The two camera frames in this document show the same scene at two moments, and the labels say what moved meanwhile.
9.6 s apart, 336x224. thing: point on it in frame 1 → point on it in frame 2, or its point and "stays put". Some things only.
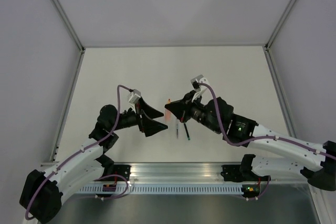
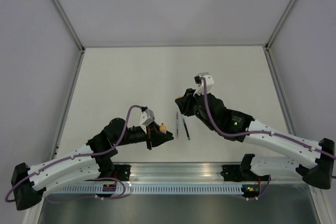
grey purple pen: [177, 127] stays put
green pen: [187, 131] stays put
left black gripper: [148, 126] → [153, 135]
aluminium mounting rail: [182, 174] stays put
